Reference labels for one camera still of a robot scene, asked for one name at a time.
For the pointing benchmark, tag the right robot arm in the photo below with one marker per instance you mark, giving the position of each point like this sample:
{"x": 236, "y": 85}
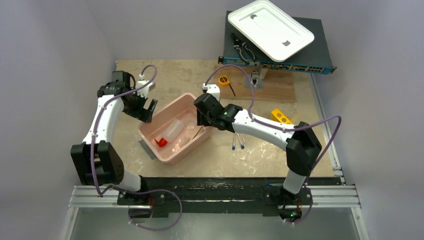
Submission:
{"x": 300, "y": 143}

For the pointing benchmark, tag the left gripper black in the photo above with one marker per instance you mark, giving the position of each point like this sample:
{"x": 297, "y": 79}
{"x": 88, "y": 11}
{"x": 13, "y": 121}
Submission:
{"x": 141, "y": 113}

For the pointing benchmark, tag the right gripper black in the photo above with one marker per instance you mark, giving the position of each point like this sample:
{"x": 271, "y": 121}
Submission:
{"x": 203, "y": 116}

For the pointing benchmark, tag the yellow test tube rack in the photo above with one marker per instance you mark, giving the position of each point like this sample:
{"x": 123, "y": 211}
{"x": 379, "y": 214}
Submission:
{"x": 278, "y": 116}

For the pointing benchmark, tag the black handled pliers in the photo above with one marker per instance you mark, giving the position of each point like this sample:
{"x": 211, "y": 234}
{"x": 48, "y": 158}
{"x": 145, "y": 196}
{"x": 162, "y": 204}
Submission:
{"x": 241, "y": 47}

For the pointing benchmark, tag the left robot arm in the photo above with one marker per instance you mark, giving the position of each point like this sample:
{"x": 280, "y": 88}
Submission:
{"x": 96, "y": 161}

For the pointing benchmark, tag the wooden board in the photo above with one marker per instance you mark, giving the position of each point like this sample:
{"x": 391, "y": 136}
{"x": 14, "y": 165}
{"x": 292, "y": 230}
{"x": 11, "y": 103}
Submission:
{"x": 275, "y": 86}

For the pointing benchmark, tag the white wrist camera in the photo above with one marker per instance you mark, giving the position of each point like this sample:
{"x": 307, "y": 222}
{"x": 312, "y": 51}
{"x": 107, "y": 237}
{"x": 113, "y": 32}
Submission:
{"x": 212, "y": 89}
{"x": 147, "y": 86}

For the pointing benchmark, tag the wooden stick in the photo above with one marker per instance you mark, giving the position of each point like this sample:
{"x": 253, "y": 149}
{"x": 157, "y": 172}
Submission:
{"x": 199, "y": 130}

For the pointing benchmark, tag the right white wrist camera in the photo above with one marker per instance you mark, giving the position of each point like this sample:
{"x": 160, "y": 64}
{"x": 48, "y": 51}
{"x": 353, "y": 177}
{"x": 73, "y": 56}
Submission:
{"x": 212, "y": 89}

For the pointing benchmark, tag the dark blue network switch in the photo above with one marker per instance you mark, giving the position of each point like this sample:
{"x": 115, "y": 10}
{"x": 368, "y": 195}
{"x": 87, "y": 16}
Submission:
{"x": 314, "y": 58}

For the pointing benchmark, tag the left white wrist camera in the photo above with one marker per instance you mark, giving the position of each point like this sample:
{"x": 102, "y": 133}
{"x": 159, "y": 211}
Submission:
{"x": 147, "y": 86}

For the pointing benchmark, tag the yellow tape measure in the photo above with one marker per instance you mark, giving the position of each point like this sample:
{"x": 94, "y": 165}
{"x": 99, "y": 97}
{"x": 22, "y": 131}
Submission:
{"x": 224, "y": 81}

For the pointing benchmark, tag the pink plastic bin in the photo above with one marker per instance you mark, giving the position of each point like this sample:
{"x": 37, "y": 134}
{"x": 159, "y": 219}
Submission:
{"x": 182, "y": 108}

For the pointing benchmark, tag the white rectangular tray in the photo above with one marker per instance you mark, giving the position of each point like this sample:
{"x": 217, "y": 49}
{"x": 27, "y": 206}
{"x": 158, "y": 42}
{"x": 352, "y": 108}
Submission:
{"x": 272, "y": 30}

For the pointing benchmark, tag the white squeeze bottle red cap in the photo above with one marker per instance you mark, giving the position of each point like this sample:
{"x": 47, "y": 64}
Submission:
{"x": 170, "y": 133}

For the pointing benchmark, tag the small camera on metal bracket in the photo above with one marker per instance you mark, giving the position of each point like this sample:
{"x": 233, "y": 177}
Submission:
{"x": 255, "y": 81}

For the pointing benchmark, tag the blue capped test tube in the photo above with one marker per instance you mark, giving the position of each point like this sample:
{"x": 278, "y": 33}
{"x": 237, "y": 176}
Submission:
{"x": 241, "y": 140}
{"x": 234, "y": 141}

